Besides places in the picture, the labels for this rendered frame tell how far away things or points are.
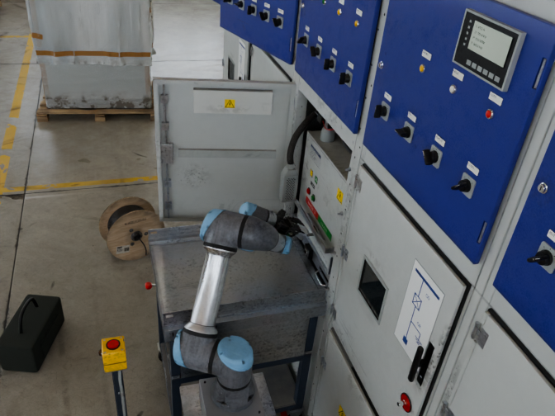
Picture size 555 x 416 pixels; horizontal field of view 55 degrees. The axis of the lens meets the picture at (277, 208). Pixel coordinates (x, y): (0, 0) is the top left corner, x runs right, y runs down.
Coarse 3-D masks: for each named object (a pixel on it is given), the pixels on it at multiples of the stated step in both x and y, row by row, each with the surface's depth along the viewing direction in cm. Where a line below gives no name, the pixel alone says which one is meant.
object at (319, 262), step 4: (296, 216) 266; (304, 236) 255; (304, 240) 256; (308, 240) 250; (304, 244) 256; (312, 244) 248; (312, 248) 246; (316, 252) 243; (312, 256) 247; (316, 256) 242; (312, 260) 247; (316, 260) 242; (320, 260) 239; (316, 264) 243; (320, 264) 238; (324, 264) 236; (320, 268) 238; (324, 268) 234; (320, 272) 239; (324, 272) 235; (324, 276) 235; (328, 276) 230; (324, 280) 236; (328, 280) 231
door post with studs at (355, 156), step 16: (384, 0) 157; (384, 16) 158; (368, 80) 171; (368, 96) 172; (352, 160) 190; (352, 176) 190; (352, 192) 191; (336, 240) 211; (336, 256) 211; (336, 272) 213; (320, 352) 240
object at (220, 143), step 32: (160, 96) 232; (192, 96) 236; (224, 96) 235; (256, 96) 237; (288, 96) 241; (160, 128) 243; (192, 128) 245; (224, 128) 246; (256, 128) 248; (288, 128) 247; (160, 160) 249; (192, 160) 254; (224, 160) 256; (256, 160) 258; (160, 192) 258; (192, 192) 264; (224, 192) 266; (256, 192) 268
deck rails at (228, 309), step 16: (160, 240) 253; (176, 240) 254; (192, 240) 256; (224, 304) 212; (240, 304) 215; (256, 304) 217; (272, 304) 220; (288, 304) 223; (304, 304) 225; (176, 320) 209
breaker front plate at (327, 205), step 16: (304, 160) 248; (320, 160) 229; (304, 176) 250; (320, 176) 230; (336, 176) 214; (304, 192) 253; (320, 192) 232; (336, 192) 216; (304, 208) 255; (320, 208) 234; (336, 208) 218; (304, 224) 257; (336, 224) 219; (320, 256) 240
